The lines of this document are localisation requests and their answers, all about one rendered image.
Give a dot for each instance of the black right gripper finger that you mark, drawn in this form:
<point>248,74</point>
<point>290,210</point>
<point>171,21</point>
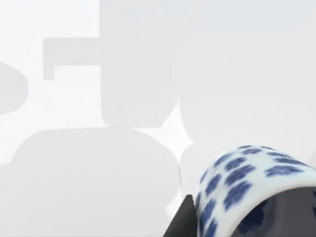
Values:
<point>185,222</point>

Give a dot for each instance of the white and blue patterned cup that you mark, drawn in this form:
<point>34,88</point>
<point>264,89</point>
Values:
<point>237,182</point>

